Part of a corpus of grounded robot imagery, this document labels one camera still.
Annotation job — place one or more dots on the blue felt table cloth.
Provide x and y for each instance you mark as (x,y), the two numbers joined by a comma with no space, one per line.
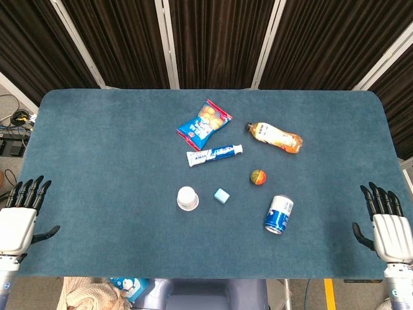
(113,161)

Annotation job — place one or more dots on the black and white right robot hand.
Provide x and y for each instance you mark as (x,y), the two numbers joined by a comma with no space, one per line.
(393,235)

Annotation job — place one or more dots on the white frame post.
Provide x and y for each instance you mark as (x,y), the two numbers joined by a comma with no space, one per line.
(19,92)
(79,42)
(267,42)
(384,58)
(167,42)

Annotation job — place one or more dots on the lavender robot torso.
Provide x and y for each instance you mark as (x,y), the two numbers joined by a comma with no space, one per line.
(209,295)

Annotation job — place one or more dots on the orange drink plastic bottle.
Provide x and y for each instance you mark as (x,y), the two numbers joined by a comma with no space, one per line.
(274,136)

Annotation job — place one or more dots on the metal table leg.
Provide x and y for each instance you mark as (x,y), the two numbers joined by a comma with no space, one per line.
(286,295)

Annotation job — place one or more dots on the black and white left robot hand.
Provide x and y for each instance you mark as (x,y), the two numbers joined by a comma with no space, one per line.
(16,226)

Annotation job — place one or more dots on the blue red snack bag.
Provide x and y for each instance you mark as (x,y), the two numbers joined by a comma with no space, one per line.
(201,126)

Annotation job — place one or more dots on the blue white cartoon box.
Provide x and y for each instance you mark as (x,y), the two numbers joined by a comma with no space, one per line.
(129,287)

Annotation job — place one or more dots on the beige knit cloth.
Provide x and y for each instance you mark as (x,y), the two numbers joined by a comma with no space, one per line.
(87,295)

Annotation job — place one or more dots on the dark brown curtain panel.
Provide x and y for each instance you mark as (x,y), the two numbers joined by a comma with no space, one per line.
(398,106)
(29,42)
(329,42)
(219,42)
(119,42)

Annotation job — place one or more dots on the white paper cup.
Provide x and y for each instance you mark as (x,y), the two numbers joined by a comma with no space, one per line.
(187,198)

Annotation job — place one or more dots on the light blue eraser block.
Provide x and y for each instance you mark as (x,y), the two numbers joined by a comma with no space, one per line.
(222,196)

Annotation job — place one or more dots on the green orange small ball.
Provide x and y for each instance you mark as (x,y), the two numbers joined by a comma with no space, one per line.
(258,177)

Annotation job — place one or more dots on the silver lavender right robot arm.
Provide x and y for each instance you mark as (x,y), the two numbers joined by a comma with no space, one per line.
(399,285)

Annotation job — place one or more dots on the blue white drink can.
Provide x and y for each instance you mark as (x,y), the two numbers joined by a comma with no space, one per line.
(279,214)

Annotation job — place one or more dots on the blue white toothpaste tube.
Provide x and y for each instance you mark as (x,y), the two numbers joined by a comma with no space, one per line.
(213,155)

